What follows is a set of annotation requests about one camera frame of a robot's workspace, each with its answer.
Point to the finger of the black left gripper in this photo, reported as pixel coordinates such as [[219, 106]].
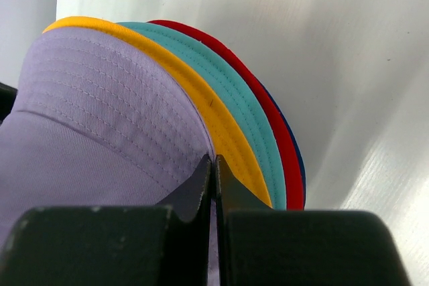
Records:
[[7, 98]]

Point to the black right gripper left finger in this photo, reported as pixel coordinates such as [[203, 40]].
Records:
[[163, 244]]

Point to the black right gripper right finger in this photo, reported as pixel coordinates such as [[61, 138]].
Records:
[[262, 246]]

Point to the red bucket hat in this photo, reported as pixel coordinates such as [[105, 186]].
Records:
[[293, 180]]

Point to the blue bucket hat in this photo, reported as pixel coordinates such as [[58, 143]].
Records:
[[294, 141]]

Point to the lilac bucket hat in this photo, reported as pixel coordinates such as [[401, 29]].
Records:
[[96, 122]]

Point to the yellow bucket hat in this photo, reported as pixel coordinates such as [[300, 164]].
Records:
[[227, 136]]

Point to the teal bucket hat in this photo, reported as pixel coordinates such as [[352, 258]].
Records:
[[234, 93]]

